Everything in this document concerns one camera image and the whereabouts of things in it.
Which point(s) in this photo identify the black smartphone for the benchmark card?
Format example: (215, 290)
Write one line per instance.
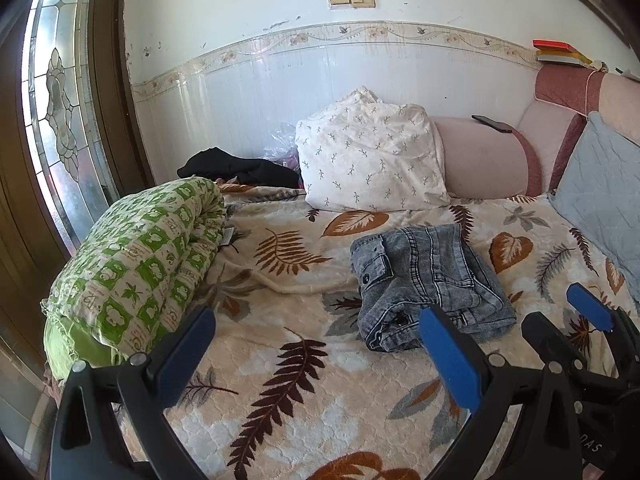
(492, 123)

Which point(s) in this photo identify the white sprig-print pillow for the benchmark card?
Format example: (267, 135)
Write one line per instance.
(370, 155)

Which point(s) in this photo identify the black cloth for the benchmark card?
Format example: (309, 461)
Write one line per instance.
(235, 167)

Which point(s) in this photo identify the pink round sofa armrest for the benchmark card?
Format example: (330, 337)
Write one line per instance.
(480, 160)

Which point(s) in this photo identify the blue denim pants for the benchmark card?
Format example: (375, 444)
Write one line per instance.
(430, 265)

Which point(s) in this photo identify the pink sofa backrest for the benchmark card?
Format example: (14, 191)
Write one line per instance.
(547, 125)

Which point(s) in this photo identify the grey-blue quilted pillow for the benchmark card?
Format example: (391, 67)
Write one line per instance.
(600, 195)

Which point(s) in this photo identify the yellow book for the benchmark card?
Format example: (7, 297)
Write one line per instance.
(562, 57)

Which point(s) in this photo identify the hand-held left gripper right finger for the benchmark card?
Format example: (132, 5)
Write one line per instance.
(450, 360)

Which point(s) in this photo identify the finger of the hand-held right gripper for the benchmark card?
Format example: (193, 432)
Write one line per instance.
(590, 306)
(545, 335)

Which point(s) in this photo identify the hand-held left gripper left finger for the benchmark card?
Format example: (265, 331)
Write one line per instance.
(185, 355)

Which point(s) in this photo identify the red book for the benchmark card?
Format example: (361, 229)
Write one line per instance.
(552, 45)

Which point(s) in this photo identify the green patterned folded quilt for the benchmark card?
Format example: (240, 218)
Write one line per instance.
(135, 260)

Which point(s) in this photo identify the clear plastic bag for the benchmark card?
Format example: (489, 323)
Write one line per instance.
(280, 147)

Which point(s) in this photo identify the cream leaf-print blanket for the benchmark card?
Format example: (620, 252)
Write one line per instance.
(300, 310)

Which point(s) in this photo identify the wooden door with glass panel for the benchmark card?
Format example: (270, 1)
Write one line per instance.
(65, 110)

